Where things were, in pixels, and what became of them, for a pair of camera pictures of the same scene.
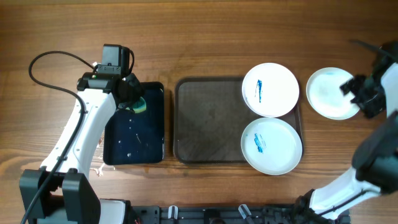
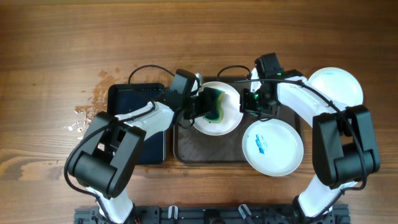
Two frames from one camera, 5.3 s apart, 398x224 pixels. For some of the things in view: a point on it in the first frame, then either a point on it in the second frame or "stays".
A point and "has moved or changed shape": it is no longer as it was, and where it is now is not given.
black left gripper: x=132 y=79 to x=206 y=100
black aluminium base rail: x=230 y=214 stays
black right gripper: x=370 y=107 to x=245 y=106
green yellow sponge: x=142 y=107 to x=215 y=116
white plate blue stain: x=325 y=97 stays
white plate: x=270 y=89 has moved or changed shape
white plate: x=271 y=145 stays
